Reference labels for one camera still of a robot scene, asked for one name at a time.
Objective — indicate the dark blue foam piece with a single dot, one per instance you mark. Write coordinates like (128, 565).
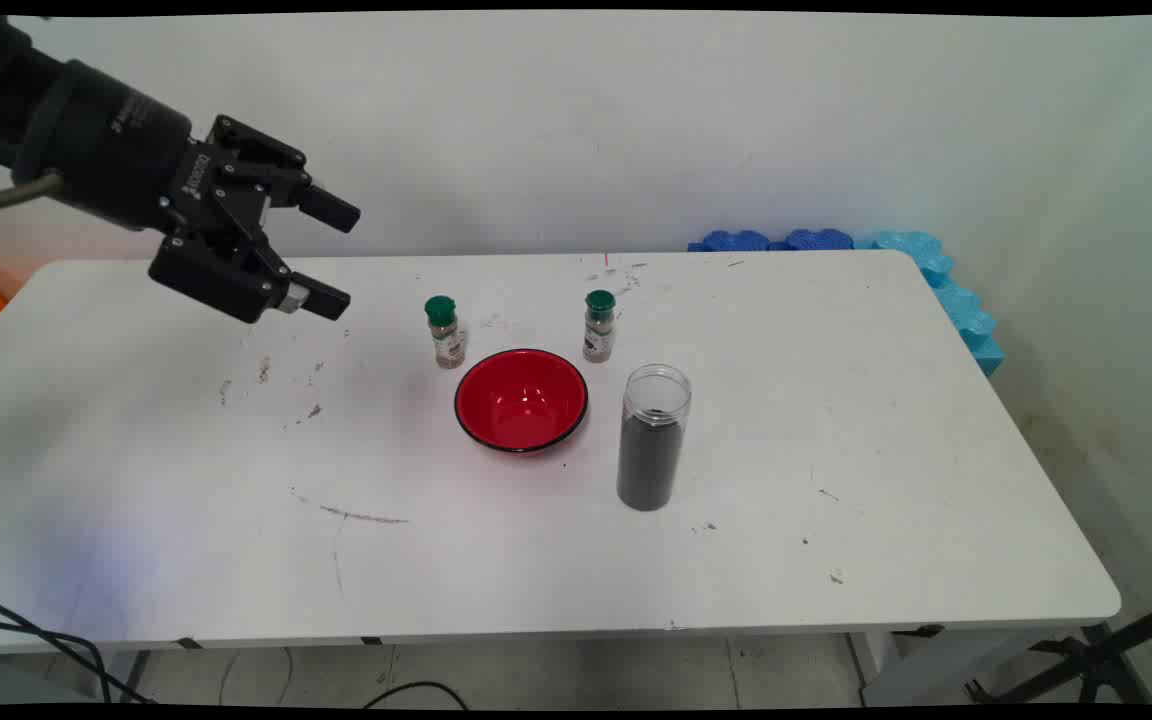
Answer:
(818, 239)
(731, 241)

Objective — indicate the grey table leg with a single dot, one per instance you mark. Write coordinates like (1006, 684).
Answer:
(134, 675)

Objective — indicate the black tripod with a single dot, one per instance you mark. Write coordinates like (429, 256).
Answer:
(1096, 660)

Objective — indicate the clear jar of black grains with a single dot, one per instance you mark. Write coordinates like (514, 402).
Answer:
(650, 460)

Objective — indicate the white table leg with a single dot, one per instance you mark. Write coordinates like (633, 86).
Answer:
(936, 665)

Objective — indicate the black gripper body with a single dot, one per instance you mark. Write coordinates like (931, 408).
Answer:
(116, 150)

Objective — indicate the light blue foam mat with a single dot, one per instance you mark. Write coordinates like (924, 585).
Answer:
(956, 300)

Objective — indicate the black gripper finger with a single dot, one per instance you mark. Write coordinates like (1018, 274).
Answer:
(271, 165)
(226, 280)

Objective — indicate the green capped spice bottle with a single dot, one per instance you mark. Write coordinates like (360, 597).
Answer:
(447, 340)
(598, 330)

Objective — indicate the red bowl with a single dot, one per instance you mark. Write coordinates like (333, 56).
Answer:
(521, 400)

